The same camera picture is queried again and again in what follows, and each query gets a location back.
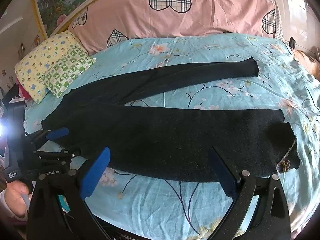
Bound person's left forearm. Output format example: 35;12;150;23
0;190;25;222

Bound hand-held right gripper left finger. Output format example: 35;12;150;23
27;146;112;240

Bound black pants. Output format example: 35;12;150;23
41;56;300;183

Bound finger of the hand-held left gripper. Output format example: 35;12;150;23
32;145;84;161
27;127;70;143

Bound person's left hand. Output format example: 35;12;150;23
5;180;30;218

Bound red cloth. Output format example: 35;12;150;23
16;84;32;100

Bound yellow green patterned pillow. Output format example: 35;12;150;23
14;29;97;105

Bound framed landscape painting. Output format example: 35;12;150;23
31;0;145;40

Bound blue floral bedsheet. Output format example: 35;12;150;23
24;34;320;240

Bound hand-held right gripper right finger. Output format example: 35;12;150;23
207;146;292;240

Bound pink quilt with plaid hearts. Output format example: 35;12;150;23
69;0;284;55

